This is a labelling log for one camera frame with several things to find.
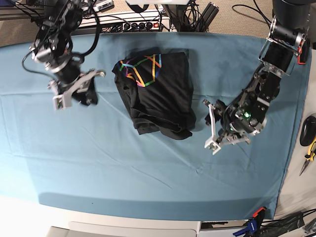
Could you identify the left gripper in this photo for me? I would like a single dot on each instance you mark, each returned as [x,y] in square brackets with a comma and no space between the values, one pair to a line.
[220,125]

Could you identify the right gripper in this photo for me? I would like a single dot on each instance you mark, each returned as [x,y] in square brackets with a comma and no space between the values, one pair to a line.
[74,83]

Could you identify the black T-shirt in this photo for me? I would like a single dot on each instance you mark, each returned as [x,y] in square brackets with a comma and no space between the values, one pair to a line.
[157,93]

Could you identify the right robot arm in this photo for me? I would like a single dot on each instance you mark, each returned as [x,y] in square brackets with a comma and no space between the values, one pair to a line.
[53,47]

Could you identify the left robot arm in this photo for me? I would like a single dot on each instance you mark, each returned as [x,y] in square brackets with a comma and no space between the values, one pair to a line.
[245,116]

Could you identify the teal table cloth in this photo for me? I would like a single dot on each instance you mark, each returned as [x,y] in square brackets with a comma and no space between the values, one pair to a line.
[91,159]

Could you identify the white power strip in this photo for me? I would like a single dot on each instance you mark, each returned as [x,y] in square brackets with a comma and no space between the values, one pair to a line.
[113,23]

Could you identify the black computer mouse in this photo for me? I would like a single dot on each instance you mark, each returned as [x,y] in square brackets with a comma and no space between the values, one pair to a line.
[308,131]

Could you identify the orange blue spring clamp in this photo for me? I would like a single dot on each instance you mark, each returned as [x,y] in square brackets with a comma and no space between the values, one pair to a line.
[253,224]

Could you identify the orange black clamp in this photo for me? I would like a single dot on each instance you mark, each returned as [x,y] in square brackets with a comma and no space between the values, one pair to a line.
[303,53]

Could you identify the black plastic bag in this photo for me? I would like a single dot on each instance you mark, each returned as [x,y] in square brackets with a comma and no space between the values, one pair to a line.
[280,227]

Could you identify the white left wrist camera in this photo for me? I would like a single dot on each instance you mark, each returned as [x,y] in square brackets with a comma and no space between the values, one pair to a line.
[212,145]

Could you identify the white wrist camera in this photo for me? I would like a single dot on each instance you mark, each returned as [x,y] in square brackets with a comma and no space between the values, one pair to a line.
[212,145]
[61,102]

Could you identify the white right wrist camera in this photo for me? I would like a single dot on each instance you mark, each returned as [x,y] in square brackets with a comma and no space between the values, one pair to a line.
[61,102]

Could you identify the black aluminium extrusion frame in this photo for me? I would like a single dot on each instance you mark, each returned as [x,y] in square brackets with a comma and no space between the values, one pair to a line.
[206,17]

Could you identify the yellow handled pliers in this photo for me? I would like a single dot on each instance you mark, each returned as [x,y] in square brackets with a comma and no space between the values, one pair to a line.
[309,157]

